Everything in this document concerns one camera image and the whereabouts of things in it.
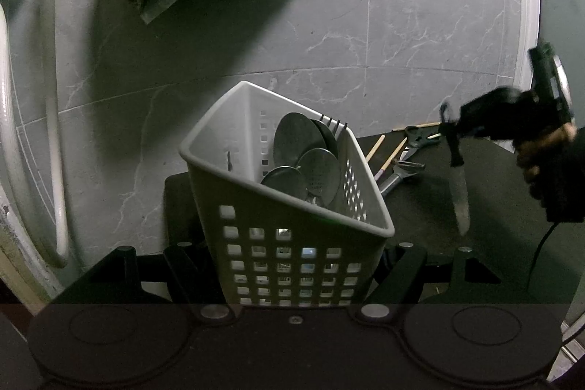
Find person's right hand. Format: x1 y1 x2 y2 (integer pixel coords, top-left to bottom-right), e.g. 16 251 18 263
516 122 577 199

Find black-handled scissors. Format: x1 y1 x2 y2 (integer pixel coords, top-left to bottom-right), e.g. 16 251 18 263
397 125 442 164

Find white hose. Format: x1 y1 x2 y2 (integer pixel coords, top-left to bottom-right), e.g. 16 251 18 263
0 0 71 269

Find white plastic utensil basket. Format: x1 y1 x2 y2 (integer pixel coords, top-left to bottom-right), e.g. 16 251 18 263
179 80 396 308

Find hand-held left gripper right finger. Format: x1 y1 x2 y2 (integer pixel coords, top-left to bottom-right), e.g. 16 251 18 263
353 243 522 324

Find dark-handled kitchen knife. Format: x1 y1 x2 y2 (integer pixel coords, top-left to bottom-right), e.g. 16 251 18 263
439 103 471 236

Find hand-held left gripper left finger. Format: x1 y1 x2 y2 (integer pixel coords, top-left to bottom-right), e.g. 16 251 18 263
59 241 238 324

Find black cable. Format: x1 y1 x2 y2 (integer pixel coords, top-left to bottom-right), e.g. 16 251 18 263
528 221 561 295

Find steel fork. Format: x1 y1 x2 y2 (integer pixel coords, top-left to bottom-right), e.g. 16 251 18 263
319 113 350 144

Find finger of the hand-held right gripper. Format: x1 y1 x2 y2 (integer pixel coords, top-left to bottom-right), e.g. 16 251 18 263
458 87 518 140

